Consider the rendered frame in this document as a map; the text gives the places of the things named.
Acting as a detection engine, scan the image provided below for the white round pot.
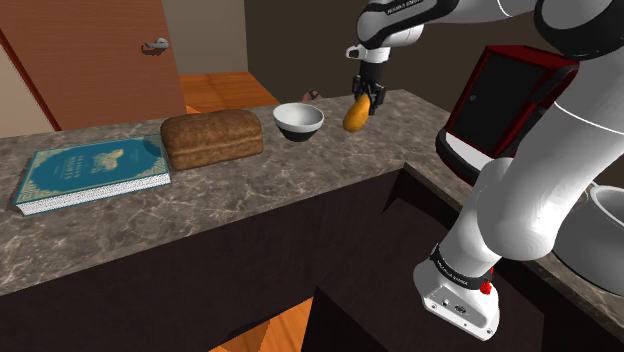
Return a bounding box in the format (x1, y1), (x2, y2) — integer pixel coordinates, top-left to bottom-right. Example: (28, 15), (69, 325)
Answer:
(553, 184), (624, 297)

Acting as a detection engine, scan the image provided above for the teal hardcover book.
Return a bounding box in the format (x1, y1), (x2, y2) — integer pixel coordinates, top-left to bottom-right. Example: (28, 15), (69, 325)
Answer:
(10, 134), (172, 217)

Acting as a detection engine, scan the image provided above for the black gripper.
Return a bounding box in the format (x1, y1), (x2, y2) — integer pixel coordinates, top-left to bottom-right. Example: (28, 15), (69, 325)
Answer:
(352, 60), (386, 116)

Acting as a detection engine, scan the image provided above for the white bowl with black base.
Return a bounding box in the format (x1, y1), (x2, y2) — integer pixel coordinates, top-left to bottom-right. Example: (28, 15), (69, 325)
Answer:
(272, 102), (325, 144)

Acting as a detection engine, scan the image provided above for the brown bread loaf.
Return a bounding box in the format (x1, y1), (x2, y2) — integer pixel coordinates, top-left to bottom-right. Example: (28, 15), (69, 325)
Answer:
(160, 108), (265, 172)

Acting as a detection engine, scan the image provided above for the red and black appliance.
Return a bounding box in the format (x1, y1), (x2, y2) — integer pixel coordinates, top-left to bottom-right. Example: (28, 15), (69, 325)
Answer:
(435, 45), (581, 186)

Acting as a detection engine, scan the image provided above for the orange potato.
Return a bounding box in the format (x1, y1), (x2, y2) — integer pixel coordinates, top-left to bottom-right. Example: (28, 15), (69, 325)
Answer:
(342, 93), (372, 134)

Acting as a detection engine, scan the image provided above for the brown wooden door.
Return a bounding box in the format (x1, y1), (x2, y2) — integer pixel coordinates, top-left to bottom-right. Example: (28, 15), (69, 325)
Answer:
(0, 0), (188, 132)

